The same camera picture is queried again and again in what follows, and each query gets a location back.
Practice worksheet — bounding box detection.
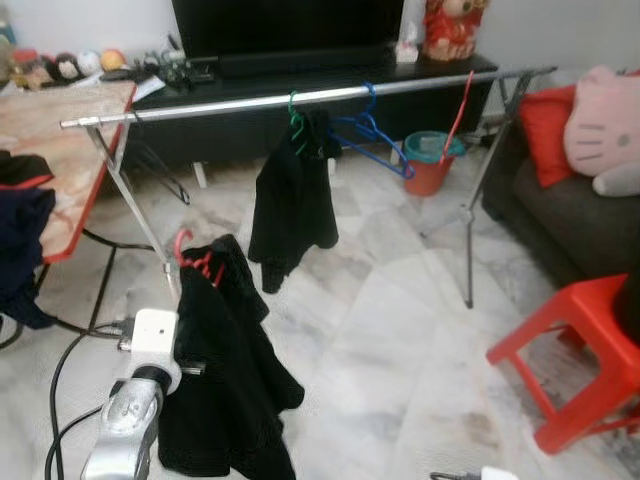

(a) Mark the orange round plush toy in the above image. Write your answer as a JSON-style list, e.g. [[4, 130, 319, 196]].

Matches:
[[100, 47, 128, 73]]

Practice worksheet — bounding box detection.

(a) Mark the red plastic stool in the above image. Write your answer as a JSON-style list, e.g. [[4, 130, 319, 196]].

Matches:
[[487, 274, 640, 456]]

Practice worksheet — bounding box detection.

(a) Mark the red cushion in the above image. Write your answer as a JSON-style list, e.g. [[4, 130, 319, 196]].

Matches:
[[517, 85, 579, 189]]

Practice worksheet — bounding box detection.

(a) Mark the black TV cabinet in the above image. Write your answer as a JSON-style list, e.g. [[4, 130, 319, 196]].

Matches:
[[130, 55, 499, 171]]

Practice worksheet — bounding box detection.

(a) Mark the thin black wire hanger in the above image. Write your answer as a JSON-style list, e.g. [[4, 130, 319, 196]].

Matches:
[[125, 135, 191, 206]]

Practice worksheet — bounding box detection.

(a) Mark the red laughing Buddha statue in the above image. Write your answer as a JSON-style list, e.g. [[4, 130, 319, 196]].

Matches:
[[422, 0, 491, 63]]

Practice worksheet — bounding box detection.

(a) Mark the black television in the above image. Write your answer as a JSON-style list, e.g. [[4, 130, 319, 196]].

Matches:
[[172, 0, 406, 59]]

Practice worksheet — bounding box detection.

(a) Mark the green plastic hanger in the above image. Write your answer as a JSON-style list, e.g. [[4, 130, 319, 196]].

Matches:
[[287, 92, 311, 156]]

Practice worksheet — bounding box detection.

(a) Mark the orange bucket teal liner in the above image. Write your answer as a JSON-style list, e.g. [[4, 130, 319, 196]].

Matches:
[[403, 131, 467, 197]]

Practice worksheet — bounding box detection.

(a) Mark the black shirt ribbed collar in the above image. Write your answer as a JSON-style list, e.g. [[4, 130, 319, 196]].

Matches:
[[158, 234, 306, 480]]

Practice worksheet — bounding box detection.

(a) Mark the white round plush toy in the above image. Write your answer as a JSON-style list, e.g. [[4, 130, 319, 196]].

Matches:
[[78, 50, 102, 77]]

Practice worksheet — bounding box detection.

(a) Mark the black shirt green logo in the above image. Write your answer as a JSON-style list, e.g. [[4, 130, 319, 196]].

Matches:
[[248, 108, 341, 294]]

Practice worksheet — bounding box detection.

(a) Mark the red lidded jar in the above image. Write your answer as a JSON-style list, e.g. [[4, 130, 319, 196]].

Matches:
[[10, 48, 39, 86]]

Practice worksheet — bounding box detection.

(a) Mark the red plastic hanger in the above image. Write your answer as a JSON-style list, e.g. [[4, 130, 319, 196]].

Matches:
[[172, 227, 226, 286], [443, 70, 477, 161]]

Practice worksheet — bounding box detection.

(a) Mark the white tissue box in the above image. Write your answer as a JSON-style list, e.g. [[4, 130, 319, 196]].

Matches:
[[396, 35, 419, 64]]

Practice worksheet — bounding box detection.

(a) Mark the steel clothes rack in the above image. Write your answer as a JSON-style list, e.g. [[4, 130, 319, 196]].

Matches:
[[60, 66, 557, 309]]

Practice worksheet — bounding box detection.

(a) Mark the green circuit board gadget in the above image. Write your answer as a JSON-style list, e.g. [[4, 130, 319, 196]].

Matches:
[[150, 50, 216, 86]]

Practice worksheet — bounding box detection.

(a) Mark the blue plastic hanger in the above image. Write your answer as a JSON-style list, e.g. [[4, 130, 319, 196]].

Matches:
[[330, 82, 416, 181]]

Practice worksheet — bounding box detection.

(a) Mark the navy blue garment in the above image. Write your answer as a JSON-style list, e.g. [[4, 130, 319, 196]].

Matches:
[[0, 187, 58, 331]]

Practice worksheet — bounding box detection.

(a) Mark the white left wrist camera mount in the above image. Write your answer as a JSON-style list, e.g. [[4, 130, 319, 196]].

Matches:
[[118, 308, 183, 393]]

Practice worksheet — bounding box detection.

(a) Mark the pink Hello Kitty pillow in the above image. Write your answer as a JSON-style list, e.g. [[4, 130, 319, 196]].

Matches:
[[563, 66, 640, 179]]

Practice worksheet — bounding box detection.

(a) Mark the dark grey sofa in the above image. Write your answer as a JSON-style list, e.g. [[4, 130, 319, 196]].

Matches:
[[482, 100, 640, 291]]

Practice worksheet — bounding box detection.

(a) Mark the black mouse plush toy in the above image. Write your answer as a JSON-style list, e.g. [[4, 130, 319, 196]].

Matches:
[[56, 52, 83, 83], [35, 52, 61, 85]]

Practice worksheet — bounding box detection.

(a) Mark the pink marble folding table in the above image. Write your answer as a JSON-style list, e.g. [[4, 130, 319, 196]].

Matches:
[[0, 82, 138, 336]]

